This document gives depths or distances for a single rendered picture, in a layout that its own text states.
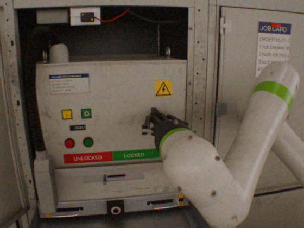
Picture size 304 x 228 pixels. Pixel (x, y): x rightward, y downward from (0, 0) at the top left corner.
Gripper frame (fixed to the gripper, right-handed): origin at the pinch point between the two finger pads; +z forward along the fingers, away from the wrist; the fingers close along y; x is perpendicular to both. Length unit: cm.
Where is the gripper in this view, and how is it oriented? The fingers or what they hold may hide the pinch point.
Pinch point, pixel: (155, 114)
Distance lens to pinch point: 84.3
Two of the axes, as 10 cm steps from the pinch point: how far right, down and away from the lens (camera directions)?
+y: 9.8, -0.5, 1.8
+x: 0.0, -9.6, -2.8
